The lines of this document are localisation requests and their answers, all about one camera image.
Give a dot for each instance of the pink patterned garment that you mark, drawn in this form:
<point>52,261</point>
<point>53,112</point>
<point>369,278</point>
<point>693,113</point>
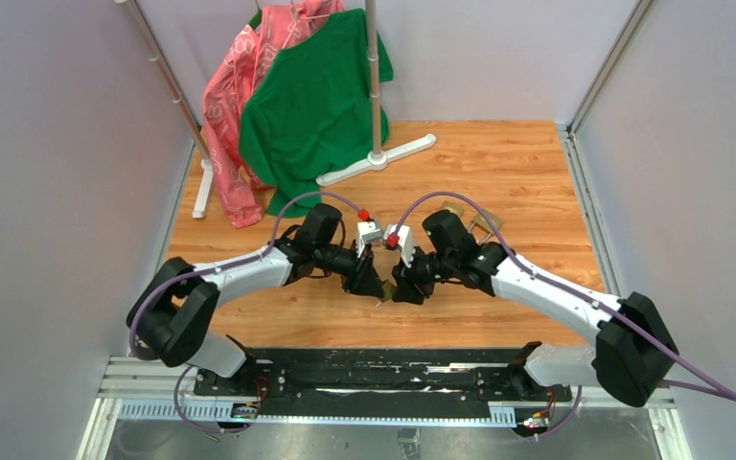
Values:
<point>249,58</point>

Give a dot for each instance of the green t-shirt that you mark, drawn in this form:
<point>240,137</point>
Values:
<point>311,114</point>

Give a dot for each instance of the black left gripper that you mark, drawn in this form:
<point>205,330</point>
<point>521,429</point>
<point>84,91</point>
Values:
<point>366,282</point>

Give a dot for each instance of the white clothes rack stand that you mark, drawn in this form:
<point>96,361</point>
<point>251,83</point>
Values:
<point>376,160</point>

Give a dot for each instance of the brass padlock with steel shackle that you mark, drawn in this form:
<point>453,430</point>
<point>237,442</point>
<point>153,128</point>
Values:
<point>484,227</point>

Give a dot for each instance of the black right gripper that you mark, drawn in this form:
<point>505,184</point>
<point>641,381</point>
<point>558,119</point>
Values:
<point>406,278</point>

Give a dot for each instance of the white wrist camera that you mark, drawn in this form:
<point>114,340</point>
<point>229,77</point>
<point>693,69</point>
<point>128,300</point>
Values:
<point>399,237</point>
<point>367,232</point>

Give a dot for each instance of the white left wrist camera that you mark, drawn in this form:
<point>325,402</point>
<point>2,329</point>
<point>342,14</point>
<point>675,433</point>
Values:
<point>367,232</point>

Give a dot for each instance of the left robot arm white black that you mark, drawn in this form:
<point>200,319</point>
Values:
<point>170,321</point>

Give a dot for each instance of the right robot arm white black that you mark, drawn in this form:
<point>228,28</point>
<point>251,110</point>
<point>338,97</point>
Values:
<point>628,350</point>

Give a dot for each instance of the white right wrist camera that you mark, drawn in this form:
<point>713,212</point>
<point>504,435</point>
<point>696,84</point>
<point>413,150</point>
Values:
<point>399,237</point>

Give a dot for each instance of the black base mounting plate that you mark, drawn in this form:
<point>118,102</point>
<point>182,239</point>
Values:
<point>387,385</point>

